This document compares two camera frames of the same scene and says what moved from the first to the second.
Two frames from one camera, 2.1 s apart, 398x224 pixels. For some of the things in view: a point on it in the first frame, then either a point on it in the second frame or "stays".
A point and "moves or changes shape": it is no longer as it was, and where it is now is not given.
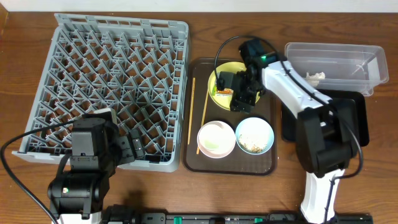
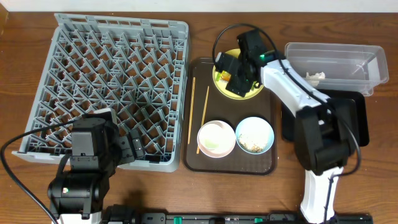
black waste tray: (288, 119) stays
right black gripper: (244, 95) → (237, 82)
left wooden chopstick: (191, 114) stays
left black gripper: (134, 144) stays
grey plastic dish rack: (138, 68) stays
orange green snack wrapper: (226, 92) moves or changes shape
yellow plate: (223, 101) moves or changes shape
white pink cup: (216, 139) stays
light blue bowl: (254, 135) stays
